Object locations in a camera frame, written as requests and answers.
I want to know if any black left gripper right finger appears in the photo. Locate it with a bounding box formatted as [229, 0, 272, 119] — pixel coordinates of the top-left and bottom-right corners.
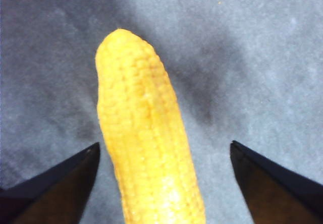
[230, 140, 323, 224]

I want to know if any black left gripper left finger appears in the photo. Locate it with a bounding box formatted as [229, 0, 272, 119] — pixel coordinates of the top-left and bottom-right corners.
[0, 142, 101, 224]

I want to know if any yellow corn cob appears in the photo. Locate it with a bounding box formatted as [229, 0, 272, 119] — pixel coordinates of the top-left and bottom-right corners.
[94, 28, 206, 224]

